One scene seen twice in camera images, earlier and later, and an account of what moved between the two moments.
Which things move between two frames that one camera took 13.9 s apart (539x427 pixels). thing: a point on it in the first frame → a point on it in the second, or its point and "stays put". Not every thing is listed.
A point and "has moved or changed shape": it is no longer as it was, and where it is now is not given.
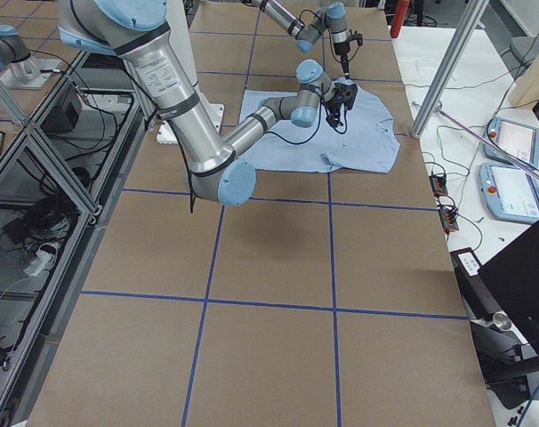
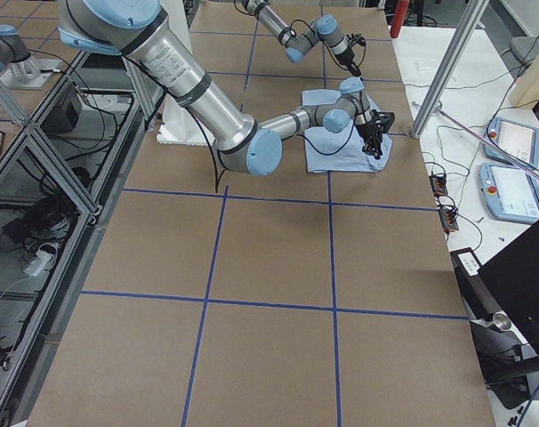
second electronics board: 449,220 stays put
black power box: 65,112 stays put
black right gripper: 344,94 → 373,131
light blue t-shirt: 366,141 has moved or changed shape
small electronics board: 438,184 stays put
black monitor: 520,279 stays put
